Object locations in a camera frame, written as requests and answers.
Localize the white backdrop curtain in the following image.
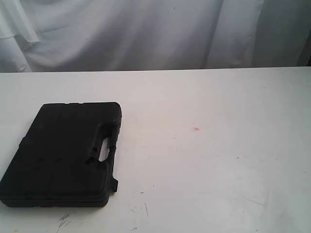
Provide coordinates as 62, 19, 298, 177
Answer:
0, 0, 311, 72

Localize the black plastic tool case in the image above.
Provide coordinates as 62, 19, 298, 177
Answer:
0, 102, 122, 207

